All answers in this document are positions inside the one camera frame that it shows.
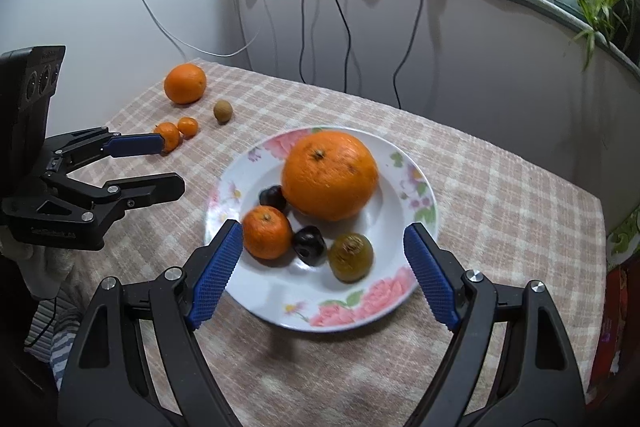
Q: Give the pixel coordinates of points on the large orange on table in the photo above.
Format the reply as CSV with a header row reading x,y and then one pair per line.
x,y
185,84

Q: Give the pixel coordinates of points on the green kiwi fruit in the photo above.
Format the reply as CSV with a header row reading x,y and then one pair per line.
x,y
351,257

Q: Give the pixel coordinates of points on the large orange on plate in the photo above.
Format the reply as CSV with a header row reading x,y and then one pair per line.
x,y
329,175

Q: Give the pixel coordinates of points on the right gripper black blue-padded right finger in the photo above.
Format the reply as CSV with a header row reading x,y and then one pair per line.
x,y
537,382

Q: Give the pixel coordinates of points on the white floral plate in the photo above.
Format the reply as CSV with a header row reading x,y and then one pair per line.
x,y
305,296

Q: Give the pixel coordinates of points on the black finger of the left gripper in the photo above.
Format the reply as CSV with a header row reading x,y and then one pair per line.
x,y
139,192

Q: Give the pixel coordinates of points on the dark plum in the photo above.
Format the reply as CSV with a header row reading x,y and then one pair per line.
x,y
309,245
273,197

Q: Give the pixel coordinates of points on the white gloved hand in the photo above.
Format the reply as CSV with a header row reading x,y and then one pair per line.
x,y
43,268

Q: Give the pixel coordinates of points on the small shiny mandarin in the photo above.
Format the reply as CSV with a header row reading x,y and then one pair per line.
x,y
188,127

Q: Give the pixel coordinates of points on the brown kiwi fruit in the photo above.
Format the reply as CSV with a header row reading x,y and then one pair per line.
x,y
223,111

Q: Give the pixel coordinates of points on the pink plaid tablecloth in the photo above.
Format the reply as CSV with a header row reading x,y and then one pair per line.
x,y
497,213

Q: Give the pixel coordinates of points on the textured mandarin orange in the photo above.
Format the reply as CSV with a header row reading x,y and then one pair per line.
x,y
267,233

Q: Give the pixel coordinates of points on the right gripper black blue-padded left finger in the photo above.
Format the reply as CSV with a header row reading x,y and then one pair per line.
x,y
107,380

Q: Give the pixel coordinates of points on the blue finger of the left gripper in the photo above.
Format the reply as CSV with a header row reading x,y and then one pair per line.
x,y
134,145

